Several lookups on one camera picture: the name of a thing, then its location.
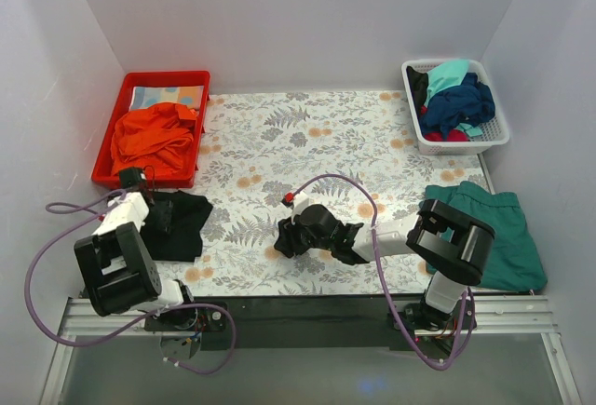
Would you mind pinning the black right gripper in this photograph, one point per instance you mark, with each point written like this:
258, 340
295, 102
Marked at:
286, 238

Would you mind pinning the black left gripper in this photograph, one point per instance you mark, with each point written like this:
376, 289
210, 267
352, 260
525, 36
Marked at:
160, 214

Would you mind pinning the black t shirt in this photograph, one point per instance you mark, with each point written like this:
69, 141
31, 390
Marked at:
183, 244

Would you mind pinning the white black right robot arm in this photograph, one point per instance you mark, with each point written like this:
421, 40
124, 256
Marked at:
454, 243

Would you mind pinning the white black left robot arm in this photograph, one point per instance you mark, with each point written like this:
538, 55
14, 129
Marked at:
116, 265

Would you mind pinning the red plastic tray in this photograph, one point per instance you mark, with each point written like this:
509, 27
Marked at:
101, 173

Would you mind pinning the orange t shirt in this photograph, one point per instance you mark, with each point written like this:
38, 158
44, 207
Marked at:
159, 137

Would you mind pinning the floral table mat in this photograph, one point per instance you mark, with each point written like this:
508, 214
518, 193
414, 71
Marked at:
353, 151

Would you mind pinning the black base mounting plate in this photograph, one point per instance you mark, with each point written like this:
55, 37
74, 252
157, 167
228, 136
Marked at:
274, 322

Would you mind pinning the pastel patterned folded cloth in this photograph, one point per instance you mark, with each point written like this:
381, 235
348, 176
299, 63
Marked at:
145, 97

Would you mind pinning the magenta red garment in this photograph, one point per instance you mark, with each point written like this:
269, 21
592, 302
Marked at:
434, 130

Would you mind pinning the black garment in basket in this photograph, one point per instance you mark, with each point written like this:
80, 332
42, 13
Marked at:
418, 83

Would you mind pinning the navy blue t shirt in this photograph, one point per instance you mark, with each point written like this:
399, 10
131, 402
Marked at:
474, 106

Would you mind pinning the teal mint t shirt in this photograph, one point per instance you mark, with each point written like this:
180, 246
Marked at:
448, 77

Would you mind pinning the white plastic basket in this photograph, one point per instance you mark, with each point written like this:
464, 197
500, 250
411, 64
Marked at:
494, 132

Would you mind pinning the folded dark green t shirt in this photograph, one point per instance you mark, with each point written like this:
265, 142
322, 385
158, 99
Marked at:
514, 264

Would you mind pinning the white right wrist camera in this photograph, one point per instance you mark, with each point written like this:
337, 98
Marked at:
296, 202

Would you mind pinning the aluminium frame rail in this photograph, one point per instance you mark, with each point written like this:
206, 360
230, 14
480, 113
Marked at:
495, 314

